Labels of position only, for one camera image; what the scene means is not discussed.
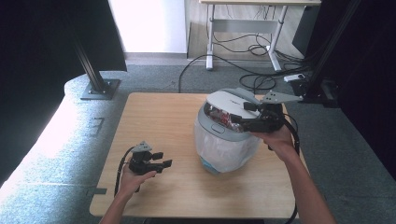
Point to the silver red snack packet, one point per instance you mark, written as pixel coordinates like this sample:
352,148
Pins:
222,118

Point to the clear plastic trash bag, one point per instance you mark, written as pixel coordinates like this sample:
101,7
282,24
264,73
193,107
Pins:
224,152

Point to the black flat panel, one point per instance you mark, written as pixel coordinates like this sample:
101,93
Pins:
306,31

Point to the white power strip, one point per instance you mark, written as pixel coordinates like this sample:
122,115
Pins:
294,77

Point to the white framed desk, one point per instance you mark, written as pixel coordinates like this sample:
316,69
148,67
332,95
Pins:
243,25

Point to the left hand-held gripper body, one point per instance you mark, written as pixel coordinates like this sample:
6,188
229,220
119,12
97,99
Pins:
140,163

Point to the dark curtain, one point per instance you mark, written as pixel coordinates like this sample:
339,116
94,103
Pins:
373,77
37,62

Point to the person's right hand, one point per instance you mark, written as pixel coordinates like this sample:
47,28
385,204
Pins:
277,141

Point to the black metal stand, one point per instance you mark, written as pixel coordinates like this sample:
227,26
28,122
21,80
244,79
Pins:
317,90
98,84

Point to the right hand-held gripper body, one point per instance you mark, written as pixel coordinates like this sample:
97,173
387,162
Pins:
271,115

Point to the grey floor outlet cover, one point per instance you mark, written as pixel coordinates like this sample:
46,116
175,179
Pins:
96,127

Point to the person's left hand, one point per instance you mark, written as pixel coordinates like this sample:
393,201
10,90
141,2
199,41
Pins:
132,182

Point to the grey white lidded trash can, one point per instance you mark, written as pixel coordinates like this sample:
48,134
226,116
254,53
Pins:
218,107

